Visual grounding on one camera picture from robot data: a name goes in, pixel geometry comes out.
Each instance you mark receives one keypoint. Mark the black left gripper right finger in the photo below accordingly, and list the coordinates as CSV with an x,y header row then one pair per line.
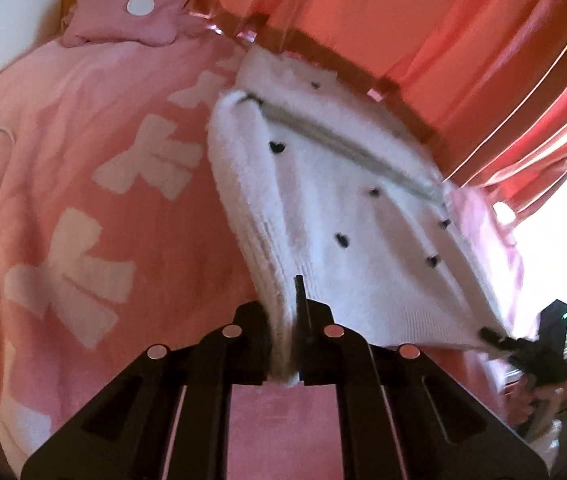
x,y
400,415

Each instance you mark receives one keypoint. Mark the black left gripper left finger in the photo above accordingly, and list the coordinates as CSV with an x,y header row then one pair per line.
x,y
165,416

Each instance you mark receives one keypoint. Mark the white sweater with black hearts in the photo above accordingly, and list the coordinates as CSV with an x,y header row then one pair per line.
x,y
320,184

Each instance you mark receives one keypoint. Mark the right hand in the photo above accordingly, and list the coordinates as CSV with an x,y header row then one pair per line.
x,y
531,409

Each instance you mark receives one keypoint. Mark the pink blanket with white bows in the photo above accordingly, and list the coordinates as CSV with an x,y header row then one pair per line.
x,y
113,236

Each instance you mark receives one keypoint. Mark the pink pillow with white dot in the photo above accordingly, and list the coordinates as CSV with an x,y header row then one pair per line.
x,y
154,23

